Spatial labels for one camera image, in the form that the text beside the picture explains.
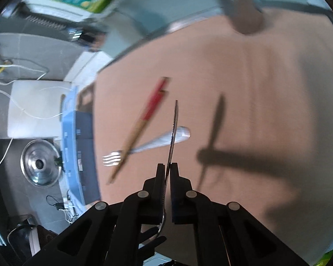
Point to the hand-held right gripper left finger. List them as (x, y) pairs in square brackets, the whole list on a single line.
[(158, 199)]

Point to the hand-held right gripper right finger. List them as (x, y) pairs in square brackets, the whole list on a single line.
[(176, 199)]

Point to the small metal spoon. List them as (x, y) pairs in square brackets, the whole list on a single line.
[(174, 133)]

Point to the blue plastic utensil tray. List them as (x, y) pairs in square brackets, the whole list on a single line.
[(69, 144)]

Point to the dark object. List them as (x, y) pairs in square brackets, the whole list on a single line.
[(44, 235)]

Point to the stainless steel pot lid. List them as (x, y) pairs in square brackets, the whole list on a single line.
[(30, 163)]

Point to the beige mat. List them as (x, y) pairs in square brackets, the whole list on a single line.
[(266, 88)]

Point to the white cutting board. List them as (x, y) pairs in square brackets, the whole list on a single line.
[(36, 102)]

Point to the stainless steel sink rim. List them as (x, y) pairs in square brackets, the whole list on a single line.
[(183, 25)]

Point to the chrome faucet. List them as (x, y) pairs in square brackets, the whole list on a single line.
[(244, 13)]

